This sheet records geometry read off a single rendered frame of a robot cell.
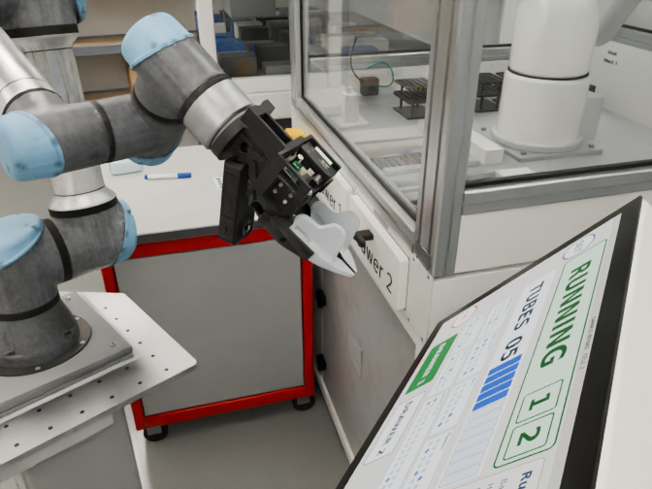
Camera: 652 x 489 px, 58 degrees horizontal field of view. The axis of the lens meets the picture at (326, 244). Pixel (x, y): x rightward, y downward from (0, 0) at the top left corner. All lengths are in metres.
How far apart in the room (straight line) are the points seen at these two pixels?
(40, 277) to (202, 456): 1.03
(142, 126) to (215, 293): 0.98
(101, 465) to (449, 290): 0.75
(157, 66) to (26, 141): 0.16
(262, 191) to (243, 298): 1.06
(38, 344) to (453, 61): 0.80
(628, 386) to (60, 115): 0.60
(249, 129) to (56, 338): 0.61
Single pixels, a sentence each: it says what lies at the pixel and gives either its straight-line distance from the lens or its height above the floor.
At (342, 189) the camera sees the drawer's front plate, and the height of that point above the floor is 0.92.
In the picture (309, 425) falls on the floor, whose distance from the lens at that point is 2.00.
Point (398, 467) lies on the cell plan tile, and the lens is 0.54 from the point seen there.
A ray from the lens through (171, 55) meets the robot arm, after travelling 0.68.
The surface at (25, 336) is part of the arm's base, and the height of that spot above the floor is 0.84.
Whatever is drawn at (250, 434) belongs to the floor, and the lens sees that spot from 1.99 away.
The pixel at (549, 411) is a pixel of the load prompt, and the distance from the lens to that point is 0.43.
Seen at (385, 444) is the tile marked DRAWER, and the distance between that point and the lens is 0.60.
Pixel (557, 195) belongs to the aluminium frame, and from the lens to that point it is 1.01.
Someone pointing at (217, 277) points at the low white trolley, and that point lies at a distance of 1.63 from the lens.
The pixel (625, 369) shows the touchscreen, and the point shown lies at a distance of 0.44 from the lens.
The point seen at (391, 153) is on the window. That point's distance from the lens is 1.11.
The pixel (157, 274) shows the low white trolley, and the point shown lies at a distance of 1.61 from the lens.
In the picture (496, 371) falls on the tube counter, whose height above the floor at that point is 1.10.
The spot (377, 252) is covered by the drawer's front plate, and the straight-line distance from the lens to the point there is 1.14.
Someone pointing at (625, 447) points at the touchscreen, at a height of 1.19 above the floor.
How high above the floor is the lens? 1.45
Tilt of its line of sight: 29 degrees down
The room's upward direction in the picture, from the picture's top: straight up
